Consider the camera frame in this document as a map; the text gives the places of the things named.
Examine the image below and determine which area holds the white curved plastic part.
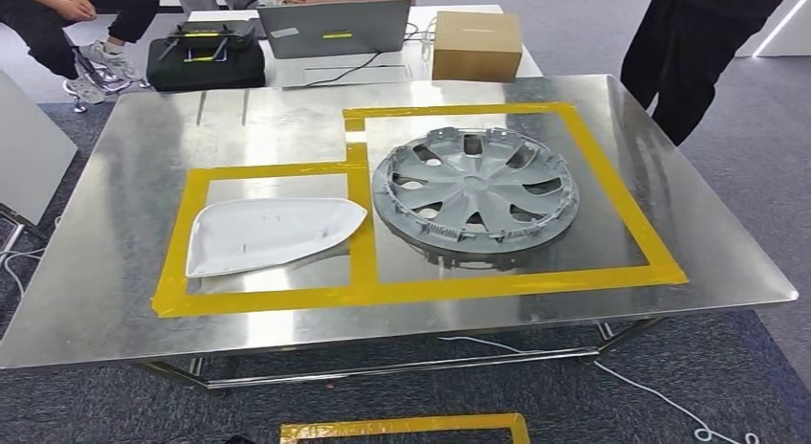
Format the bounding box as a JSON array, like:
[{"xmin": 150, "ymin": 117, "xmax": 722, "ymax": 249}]
[{"xmin": 185, "ymin": 196, "xmax": 369, "ymax": 280}]

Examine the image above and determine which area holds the stainless steel workbench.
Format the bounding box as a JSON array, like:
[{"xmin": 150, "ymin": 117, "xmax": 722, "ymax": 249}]
[{"xmin": 0, "ymin": 74, "xmax": 800, "ymax": 392}]

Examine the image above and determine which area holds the grey plastic wheel cover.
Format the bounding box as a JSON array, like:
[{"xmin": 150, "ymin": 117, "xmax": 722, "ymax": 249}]
[{"xmin": 371, "ymin": 125, "xmax": 581, "ymax": 272}]

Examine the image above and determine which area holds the brown cardboard box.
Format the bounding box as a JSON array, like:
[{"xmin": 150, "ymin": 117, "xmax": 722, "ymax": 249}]
[{"xmin": 431, "ymin": 11, "xmax": 525, "ymax": 83}]

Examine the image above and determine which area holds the grey laptop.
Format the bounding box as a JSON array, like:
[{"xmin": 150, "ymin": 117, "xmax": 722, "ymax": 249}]
[{"xmin": 255, "ymin": 0, "xmax": 415, "ymax": 88}]

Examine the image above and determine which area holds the black carry bag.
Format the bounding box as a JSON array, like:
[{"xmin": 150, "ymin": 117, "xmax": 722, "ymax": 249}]
[{"xmin": 144, "ymin": 36, "xmax": 268, "ymax": 93}]

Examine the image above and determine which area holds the black remote controller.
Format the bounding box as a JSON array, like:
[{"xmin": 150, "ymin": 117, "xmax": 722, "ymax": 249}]
[{"xmin": 156, "ymin": 19, "xmax": 256, "ymax": 64}]

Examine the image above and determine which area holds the white side table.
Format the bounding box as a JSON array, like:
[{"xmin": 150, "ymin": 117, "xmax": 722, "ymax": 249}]
[{"xmin": 0, "ymin": 68, "xmax": 79, "ymax": 241}]

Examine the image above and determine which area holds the white cabinet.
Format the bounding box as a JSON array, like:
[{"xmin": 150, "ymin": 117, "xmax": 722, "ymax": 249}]
[{"xmin": 734, "ymin": 0, "xmax": 811, "ymax": 58}]

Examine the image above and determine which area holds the black laptop cable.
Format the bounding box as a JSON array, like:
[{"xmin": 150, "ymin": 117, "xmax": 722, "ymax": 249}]
[{"xmin": 302, "ymin": 22, "xmax": 421, "ymax": 89}]

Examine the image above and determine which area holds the white cable loop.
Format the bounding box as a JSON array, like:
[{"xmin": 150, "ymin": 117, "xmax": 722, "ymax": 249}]
[{"xmin": 419, "ymin": 16, "xmax": 440, "ymax": 63}]

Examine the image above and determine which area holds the large yellow tape frame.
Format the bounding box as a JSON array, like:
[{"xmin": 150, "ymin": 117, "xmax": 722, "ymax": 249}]
[{"xmin": 341, "ymin": 100, "xmax": 690, "ymax": 303}]

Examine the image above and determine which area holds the small yellow tape frame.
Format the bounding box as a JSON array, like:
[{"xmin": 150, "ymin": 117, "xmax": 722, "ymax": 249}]
[{"xmin": 149, "ymin": 142, "xmax": 381, "ymax": 321}]

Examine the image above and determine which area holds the white floor cable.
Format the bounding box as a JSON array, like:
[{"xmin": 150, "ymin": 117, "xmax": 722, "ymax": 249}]
[
  {"xmin": 437, "ymin": 335, "xmax": 761, "ymax": 444},
  {"xmin": 0, "ymin": 215, "xmax": 63, "ymax": 301}
]

